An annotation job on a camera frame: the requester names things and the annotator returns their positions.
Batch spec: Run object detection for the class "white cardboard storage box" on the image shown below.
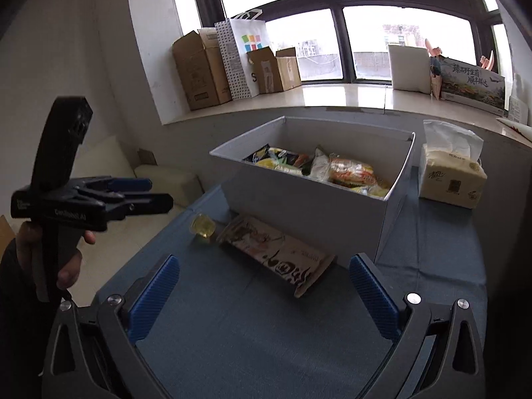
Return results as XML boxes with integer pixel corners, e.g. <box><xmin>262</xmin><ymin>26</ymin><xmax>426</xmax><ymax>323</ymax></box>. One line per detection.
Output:
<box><xmin>210</xmin><ymin>116</ymin><xmax>416</xmax><ymax>267</ymax></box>

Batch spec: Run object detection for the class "white tube on sill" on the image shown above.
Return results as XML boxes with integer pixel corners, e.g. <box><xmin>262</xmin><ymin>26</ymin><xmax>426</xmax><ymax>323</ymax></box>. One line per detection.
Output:
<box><xmin>497</xmin><ymin>117</ymin><xmax>532</xmax><ymax>141</ymax></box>

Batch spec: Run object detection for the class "tall brown cardboard box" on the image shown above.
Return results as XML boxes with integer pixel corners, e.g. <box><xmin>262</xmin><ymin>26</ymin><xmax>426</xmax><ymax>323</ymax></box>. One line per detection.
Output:
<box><xmin>171</xmin><ymin>27</ymin><xmax>232</xmax><ymax>111</ymax></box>

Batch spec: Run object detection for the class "yellow snack packet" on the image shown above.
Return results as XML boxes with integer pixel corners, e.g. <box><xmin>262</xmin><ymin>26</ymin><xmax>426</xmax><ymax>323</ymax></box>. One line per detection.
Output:
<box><xmin>351</xmin><ymin>184</ymin><xmax>390</xmax><ymax>199</ymax></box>

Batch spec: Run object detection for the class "white plastic bottle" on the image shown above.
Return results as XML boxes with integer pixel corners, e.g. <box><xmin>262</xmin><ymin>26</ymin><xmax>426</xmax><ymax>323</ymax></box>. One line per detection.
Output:
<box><xmin>508</xmin><ymin>73</ymin><xmax>531</xmax><ymax>125</ymax></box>

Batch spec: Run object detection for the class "white polka dot paper bag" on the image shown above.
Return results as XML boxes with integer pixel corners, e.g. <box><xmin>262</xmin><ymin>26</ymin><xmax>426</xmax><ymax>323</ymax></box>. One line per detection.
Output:
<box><xmin>214</xmin><ymin>8</ymin><xmax>268</xmax><ymax>101</ymax></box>

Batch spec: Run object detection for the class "illustrated landscape gift box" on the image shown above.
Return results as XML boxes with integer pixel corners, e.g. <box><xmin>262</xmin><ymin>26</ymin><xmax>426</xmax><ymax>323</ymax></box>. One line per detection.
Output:
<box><xmin>430</xmin><ymin>56</ymin><xmax>506</xmax><ymax>117</ymax></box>

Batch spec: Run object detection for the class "dark green pea snack bag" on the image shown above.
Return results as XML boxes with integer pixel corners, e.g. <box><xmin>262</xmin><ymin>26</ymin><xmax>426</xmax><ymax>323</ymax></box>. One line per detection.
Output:
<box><xmin>243</xmin><ymin>144</ymin><xmax>312</xmax><ymax>175</ymax></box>

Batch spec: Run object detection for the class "clear bag orange bread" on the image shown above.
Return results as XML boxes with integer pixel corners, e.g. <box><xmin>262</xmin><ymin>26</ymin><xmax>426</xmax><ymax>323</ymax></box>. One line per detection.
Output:
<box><xmin>329</xmin><ymin>154</ymin><xmax>377</xmax><ymax>188</ymax></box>

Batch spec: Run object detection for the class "left hand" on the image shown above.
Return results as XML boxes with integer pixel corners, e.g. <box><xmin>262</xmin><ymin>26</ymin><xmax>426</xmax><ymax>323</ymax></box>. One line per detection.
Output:
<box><xmin>16</xmin><ymin>221</ymin><xmax>95</xmax><ymax>303</ymax></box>

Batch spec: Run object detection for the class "yellow jelly cup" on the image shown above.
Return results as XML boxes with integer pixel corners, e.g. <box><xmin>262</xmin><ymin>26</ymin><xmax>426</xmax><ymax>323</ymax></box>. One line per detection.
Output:
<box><xmin>190</xmin><ymin>213</ymin><xmax>216</xmax><ymax>242</ymax></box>

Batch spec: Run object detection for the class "open brown cardboard box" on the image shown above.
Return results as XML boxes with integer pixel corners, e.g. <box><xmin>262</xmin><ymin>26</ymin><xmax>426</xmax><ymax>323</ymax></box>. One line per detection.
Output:
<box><xmin>247</xmin><ymin>47</ymin><xmax>302</xmax><ymax>95</ymax></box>

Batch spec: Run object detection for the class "cream sofa cushion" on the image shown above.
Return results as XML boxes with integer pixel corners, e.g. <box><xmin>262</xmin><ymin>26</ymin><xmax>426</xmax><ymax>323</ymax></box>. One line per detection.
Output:
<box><xmin>66</xmin><ymin>136</ymin><xmax>205</xmax><ymax>300</ymax></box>

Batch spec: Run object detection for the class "beige tissue pack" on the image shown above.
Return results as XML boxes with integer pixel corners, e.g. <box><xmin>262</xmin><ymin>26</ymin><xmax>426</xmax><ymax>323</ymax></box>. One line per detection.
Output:
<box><xmin>418</xmin><ymin>120</ymin><xmax>487</xmax><ymax>210</ymax></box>

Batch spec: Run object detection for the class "white striped snack bag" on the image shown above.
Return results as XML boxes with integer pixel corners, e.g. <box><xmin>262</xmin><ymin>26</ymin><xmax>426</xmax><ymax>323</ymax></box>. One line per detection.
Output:
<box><xmin>308</xmin><ymin>146</ymin><xmax>331</xmax><ymax>183</ymax></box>

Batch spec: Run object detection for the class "long beige illustrated snack pack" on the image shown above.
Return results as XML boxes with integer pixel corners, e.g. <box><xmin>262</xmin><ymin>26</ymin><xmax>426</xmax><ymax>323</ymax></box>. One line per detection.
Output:
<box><xmin>216</xmin><ymin>214</ymin><xmax>334</xmax><ymax>298</ymax></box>

